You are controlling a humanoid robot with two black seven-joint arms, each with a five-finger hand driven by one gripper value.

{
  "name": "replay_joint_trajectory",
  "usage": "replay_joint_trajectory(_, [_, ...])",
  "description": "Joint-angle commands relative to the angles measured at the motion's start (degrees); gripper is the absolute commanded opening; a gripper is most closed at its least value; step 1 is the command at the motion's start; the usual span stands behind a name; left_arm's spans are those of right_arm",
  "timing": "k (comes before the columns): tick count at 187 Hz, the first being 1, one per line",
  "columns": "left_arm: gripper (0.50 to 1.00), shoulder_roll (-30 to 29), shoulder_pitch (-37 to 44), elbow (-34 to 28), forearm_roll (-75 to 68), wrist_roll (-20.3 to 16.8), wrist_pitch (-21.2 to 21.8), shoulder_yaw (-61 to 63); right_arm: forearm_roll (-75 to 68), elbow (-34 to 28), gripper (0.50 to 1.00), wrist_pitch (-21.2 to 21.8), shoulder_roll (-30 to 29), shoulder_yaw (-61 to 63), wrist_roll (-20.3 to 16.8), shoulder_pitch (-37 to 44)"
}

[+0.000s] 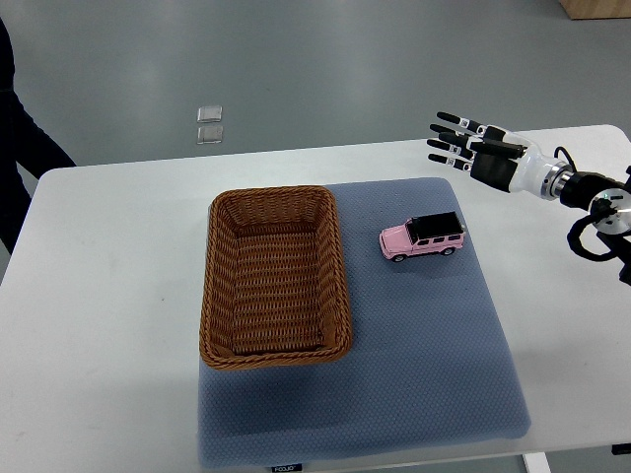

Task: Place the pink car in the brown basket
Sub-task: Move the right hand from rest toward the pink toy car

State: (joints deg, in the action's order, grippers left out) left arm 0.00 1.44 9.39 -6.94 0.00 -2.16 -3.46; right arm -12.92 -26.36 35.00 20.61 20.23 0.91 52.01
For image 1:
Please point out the white table leg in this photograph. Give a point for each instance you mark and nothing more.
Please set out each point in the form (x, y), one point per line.
(536, 462)

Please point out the blue quilted mat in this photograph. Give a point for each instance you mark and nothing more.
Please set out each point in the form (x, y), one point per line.
(429, 364)

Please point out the floor socket plate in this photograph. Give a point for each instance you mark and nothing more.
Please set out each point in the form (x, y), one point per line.
(209, 113)
(210, 134)

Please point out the lower floor socket plate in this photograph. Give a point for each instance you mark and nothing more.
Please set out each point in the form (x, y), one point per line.
(210, 134)

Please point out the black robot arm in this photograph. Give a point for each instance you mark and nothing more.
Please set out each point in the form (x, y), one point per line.
(607, 206)

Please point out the pink toy car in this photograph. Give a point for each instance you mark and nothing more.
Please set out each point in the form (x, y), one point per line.
(441, 233)

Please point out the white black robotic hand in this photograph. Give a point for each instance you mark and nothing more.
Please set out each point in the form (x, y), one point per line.
(497, 157)

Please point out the upper floor socket plate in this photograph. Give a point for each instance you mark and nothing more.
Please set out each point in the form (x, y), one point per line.
(209, 113)

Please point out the wooden box corner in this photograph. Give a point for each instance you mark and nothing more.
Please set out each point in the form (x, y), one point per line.
(596, 9)

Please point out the person in dark clothes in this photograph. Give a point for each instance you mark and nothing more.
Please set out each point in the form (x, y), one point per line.
(23, 145)

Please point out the brown wicker basket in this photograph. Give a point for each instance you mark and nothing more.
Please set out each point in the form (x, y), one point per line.
(275, 291)

